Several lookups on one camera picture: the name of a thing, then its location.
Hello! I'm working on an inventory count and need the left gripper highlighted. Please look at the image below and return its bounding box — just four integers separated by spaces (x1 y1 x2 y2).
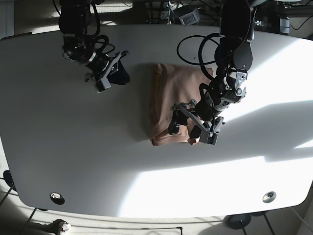
168 99 225 145

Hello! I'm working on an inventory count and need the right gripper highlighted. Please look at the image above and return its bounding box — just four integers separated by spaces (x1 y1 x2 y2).
84 50 130 93

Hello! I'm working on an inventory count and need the peach T-shirt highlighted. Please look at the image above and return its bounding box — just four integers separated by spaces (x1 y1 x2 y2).
147 62 218 147

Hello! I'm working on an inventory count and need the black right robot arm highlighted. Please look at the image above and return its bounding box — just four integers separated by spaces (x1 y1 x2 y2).
58 0 130 93

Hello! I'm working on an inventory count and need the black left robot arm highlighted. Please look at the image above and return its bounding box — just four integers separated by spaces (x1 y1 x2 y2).
168 0 258 145

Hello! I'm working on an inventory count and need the grey multi-socket box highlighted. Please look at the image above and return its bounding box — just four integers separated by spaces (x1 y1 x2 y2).
178 5 201 25

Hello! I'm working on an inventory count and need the right silver table grommet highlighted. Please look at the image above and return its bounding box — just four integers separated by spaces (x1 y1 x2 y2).
262 191 277 204

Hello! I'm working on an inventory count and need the silver table grommet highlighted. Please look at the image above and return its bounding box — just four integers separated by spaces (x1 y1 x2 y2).
262 191 277 204
50 192 65 205

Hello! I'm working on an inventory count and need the black round stand base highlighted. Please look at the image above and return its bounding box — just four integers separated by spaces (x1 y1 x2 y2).
226 214 251 230

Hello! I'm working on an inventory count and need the left silver table grommet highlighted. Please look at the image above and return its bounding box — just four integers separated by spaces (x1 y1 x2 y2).
50 192 65 205

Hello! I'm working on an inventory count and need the white sneaker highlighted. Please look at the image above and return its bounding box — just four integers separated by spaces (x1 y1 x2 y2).
57 221 71 235

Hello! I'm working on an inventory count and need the left black table leg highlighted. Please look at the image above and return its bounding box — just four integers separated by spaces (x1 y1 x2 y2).
19 208 37 235

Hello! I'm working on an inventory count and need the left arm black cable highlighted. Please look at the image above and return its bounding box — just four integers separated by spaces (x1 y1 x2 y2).
176 33 221 81

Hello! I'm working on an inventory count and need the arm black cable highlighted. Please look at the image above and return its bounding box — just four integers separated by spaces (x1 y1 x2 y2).
176 33 221 81
90 0 115 57

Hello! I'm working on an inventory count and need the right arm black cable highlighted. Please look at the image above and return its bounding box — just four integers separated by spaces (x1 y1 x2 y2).
90 0 115 57

